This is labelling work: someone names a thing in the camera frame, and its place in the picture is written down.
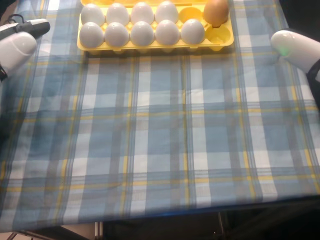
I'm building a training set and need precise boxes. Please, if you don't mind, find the yellow plastic egg box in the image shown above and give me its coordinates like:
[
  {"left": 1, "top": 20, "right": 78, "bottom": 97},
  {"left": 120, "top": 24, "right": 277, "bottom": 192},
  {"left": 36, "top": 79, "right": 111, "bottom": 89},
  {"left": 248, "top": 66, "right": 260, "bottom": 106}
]
[{"left": 76, "top": 0, "right": 235, "bottom": 55}]

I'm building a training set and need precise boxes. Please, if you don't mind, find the yellow-brown toy egg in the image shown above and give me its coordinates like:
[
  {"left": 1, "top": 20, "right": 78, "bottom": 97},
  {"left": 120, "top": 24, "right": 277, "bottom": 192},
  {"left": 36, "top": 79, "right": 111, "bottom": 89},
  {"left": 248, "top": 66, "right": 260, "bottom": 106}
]
[{"left": 203, "top": 0, "right": 230, "bottom": 27}]

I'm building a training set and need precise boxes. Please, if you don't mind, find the blue plaid tablecloth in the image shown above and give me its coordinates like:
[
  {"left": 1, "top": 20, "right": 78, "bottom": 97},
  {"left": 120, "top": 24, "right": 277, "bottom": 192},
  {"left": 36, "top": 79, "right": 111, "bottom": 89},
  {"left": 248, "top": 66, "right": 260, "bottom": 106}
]
[{"left": 0, "top": 0, "right": 320, "bottom": 232}]

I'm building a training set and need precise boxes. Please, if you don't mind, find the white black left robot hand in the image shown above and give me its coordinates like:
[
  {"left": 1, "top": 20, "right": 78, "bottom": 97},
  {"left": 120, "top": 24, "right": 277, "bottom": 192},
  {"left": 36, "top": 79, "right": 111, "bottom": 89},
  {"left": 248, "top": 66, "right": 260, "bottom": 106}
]
[{"left": 0, "top": 18, "right": 51, "bottom": 40}]

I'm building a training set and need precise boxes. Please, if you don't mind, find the metal table leg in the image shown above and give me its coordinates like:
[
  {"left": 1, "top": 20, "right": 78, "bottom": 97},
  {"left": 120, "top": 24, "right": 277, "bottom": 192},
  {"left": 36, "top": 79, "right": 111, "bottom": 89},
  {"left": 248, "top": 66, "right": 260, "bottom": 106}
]
[
  {"left": 216, "top": 212, "right": 226, "bottom": 240},
  {"left": 94, "top": 221, "right": 104, "bottom": 240}
]

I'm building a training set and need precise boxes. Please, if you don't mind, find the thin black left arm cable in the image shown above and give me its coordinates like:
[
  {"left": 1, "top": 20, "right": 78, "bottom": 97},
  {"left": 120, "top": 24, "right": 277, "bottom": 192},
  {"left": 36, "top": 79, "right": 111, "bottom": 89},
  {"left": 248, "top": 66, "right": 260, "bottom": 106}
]
[{"left": 7, "top": 13, "right": 25, "bottom": 26}]

